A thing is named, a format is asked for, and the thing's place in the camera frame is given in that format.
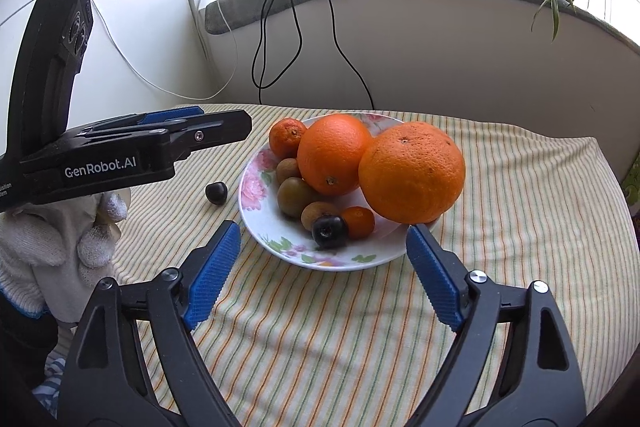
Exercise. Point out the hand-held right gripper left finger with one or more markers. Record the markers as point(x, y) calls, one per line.
point(212, 277)

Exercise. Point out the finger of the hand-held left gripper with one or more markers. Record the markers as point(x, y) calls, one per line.
point(170, 114)
point(220, 127)

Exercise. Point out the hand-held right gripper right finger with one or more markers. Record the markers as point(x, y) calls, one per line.
point(432, 277)

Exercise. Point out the orange mandarin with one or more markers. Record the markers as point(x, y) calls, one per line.
point(286, 137)

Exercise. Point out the white floral plate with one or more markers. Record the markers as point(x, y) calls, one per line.
point(280, 232)

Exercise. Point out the small orange kumquat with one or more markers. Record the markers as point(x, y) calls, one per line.
point(360, 222)

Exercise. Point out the green brown kiwi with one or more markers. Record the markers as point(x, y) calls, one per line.
point(295, 197)

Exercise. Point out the large round orange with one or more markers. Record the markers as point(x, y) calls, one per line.
point(411, 172)

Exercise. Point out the person's left forearm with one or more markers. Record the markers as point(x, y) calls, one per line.
point(20, 347)

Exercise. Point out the person's left hand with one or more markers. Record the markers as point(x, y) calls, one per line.
point(30, 242)

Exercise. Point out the dark plum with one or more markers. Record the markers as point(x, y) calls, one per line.
point(329, 232)
point(216, 193)

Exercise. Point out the small brown kiwi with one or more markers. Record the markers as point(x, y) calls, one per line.
point(315, 212)
point(288, 169)

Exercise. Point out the striped table cloth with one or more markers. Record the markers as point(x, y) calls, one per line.
point(525, 232)

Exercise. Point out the oval navel orange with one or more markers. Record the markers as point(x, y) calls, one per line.
point(332, 152)

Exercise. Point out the blue striped clothing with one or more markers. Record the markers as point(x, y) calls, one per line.
point(50, 377)

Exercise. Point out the green floral cloth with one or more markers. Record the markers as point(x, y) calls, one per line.
point(632, 172)

